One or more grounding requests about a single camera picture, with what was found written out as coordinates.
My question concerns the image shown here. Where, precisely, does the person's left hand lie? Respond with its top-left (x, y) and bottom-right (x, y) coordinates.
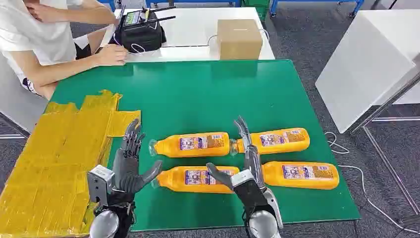
top-left (25, 2), bottom-right (53, 22)

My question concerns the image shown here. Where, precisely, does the brown cardboard box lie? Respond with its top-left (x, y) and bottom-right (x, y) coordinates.
top-left (216, 18), bottom-right (264, 61)

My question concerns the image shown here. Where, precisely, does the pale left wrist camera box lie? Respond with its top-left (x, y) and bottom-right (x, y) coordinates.
top-left (87, 165), bottom-right (115, 206)

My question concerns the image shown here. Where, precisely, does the black remote controller with antennas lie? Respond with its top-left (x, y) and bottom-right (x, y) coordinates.
top-left (117, 5), bottom-right (176, 33)

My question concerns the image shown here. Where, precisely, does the white cable by cardboard box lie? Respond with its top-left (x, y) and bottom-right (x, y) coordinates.
top-left (207, 29), bottom-right (270, 47)

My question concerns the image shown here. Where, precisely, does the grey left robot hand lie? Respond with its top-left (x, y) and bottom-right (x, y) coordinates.
top-left (111, 119), bottom-right (163, 194)

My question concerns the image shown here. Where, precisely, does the green table mat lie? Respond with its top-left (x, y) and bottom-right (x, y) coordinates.
top-left (49, 59), bottom-right (362, 232)

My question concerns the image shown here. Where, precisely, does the white panel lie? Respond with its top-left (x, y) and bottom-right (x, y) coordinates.
top-left (0, 52), bottom-right (49, 134)

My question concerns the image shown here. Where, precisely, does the green crate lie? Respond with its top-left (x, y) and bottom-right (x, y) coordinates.
top-left (243, 0), bottom-right (271, 21)

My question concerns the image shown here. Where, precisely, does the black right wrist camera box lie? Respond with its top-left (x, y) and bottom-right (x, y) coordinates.
top-left (230, 169), bottom-right (268, 214)

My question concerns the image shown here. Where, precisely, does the metal table leg frame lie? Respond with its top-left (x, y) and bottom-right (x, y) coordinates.
top-left (349, 70), bottom-right (420, 216)

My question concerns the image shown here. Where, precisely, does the white side table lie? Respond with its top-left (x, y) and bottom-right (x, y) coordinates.
top-left (315, 9), bottom-right (420, 134)

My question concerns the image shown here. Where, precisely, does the person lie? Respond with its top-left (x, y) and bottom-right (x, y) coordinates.
top-left (0, 0), bottom-right (129, 101)

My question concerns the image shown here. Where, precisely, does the yellow taped sheet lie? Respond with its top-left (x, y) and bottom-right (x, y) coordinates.
top-left (0, 89), bottom-right (142, 238)

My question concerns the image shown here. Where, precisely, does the black bag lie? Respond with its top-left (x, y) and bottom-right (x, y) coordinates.
top-left (109, 19), bottom-right (167, 54)

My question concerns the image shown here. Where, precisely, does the person's right hand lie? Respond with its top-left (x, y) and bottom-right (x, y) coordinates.
top-left (94, 44), bottom-right (128, 67)

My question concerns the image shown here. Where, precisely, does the white cable by bag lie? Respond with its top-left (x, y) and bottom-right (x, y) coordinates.
top-left (113, 33), bottom-right (147, 56)

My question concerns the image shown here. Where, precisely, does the blue metal frame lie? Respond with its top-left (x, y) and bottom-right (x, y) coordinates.
top-left (146, 0), bottom-right (242, 8)
top-left (269, 0), bottom-right (365, 17)

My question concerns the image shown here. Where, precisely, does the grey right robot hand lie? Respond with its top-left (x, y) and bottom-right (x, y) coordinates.
top-left (207, 116), bottom-right (266, 192)

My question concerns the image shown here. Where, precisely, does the white floor cable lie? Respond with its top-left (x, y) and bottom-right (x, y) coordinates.
top-left (324, 131), bottom-right (420, 235)

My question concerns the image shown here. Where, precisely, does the orange detergent bottle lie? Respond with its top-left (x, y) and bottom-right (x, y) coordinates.
top-left (151, 166), bottom-right (241, 194)
top-left (229, 127), bottom-right (311, 156)
top-left (262, 161), bottom-right (340, 190)
top-left (148, 132), bottom-right (231, 158)

